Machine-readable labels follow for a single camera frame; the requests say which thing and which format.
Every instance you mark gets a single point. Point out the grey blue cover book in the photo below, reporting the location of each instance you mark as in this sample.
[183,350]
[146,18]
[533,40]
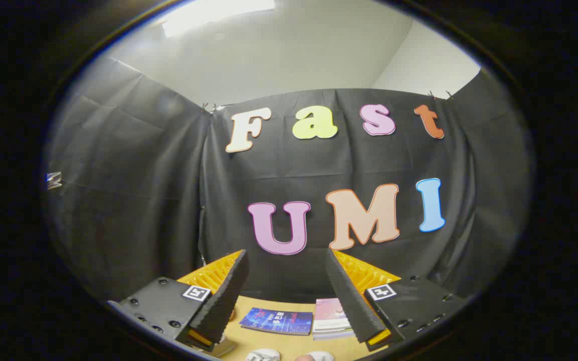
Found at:
[331,337]

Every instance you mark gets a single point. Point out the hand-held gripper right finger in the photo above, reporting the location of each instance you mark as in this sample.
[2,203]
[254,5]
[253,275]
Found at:
[349,301]

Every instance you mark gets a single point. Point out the white shoe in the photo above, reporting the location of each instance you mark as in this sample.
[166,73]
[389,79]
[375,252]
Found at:
[315,357]
[262,355]

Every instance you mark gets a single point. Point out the black backdrop cloth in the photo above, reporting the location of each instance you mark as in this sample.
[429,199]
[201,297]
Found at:
[168,200]

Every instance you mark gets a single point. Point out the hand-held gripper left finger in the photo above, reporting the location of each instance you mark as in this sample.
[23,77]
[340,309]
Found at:
[229,296]

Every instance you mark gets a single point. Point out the white cover book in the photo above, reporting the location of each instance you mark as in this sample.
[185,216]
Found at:
[329,327]

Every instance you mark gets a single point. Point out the pink cover book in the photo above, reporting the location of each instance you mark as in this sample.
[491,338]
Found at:
[329,310]

